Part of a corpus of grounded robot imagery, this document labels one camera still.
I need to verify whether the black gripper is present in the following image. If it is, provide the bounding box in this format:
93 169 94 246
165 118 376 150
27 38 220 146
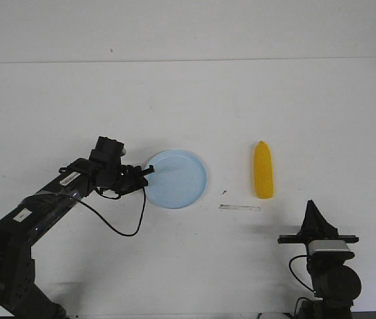
90 136 155 196
277 199 359 266

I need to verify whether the light blue round plate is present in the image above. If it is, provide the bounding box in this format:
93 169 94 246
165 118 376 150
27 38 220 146
145 150 208 209

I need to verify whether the yellow corn cob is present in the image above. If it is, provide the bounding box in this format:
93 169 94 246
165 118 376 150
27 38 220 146
253 141 274 199

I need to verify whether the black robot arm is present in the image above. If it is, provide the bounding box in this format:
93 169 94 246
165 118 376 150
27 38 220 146
277 199 361 318
0 137 154 318

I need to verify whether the horizontal tape strip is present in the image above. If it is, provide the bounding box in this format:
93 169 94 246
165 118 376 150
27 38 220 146
219 204 261 211

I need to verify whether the white object at bottom edge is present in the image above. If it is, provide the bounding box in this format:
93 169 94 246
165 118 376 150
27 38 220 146
256 312 291 319

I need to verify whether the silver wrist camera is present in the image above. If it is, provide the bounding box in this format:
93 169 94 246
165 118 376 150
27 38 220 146
307 240 355 261

